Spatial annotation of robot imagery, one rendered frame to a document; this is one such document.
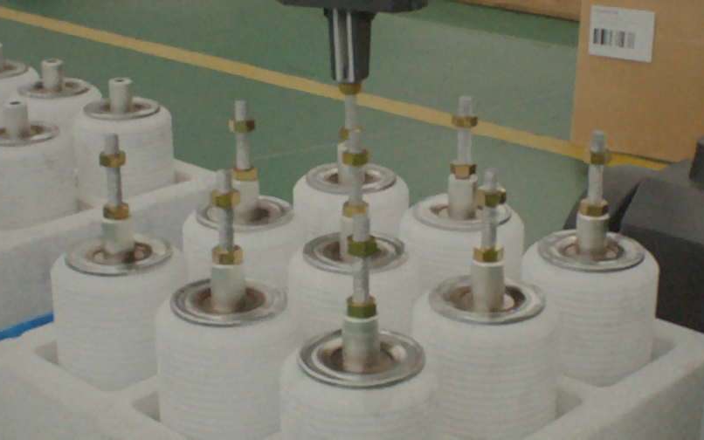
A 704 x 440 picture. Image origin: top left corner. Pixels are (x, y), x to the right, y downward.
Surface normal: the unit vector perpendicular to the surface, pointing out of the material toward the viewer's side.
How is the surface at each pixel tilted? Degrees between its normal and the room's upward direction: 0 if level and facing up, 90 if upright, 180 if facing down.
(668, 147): 89
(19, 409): 90
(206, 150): 0
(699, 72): 90
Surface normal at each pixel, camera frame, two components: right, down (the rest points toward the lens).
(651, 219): -0.49, -0.48
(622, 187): -0.19, -0.80
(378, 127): 0.00, -0.94
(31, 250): 0.72, 0.24
